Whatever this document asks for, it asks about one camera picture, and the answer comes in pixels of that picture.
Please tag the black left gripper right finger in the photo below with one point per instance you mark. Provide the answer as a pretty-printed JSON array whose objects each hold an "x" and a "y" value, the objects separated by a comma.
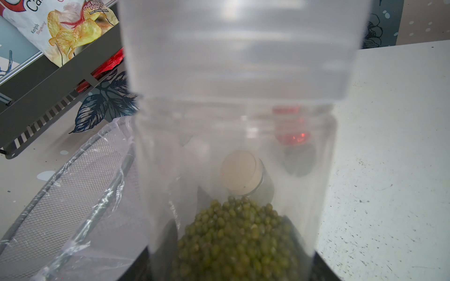
[{"x": 321, "y": 271}]

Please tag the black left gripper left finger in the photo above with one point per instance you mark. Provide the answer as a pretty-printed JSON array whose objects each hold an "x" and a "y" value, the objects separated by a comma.
[{"x": 140, "y": 270}]

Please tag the clear plastic mung bean jar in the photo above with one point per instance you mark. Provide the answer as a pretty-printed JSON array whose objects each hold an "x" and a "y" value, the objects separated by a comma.
[{"x": 180, "y": 147}]

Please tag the green mung beans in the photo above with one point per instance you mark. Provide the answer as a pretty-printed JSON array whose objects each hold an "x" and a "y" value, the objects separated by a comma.
[{"x": 238, "y": 240}]

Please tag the metal mesh trash bin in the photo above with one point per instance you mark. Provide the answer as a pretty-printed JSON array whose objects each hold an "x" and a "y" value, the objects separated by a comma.
[{"x": 70, "y": 193}]

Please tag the jar with red lid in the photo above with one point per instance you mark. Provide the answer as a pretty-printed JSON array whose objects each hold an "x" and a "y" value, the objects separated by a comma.
[{"x": 298, "y": 152}]

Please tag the jar with beige lid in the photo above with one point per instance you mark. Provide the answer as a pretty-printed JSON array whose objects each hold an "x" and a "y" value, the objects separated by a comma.
[{"x": 243, "y": 174}]

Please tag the Chuba cassava chips bag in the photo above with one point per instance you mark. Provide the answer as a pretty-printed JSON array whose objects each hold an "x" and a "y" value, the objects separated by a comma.
[{"x": 59, "y": 28}]

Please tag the black wall basket shelf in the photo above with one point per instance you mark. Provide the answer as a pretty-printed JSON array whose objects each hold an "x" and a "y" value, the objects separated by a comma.
[{"x": 35, "y": 92}]

